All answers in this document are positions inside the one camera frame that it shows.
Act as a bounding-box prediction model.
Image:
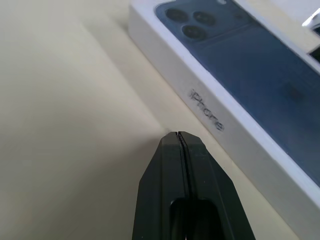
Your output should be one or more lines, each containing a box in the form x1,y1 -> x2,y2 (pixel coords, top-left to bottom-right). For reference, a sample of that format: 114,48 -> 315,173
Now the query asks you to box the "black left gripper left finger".
131,131 -> 189,240

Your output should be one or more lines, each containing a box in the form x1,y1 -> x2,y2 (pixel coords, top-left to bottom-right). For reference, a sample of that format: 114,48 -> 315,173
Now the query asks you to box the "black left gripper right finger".
177,131 -> 256,240

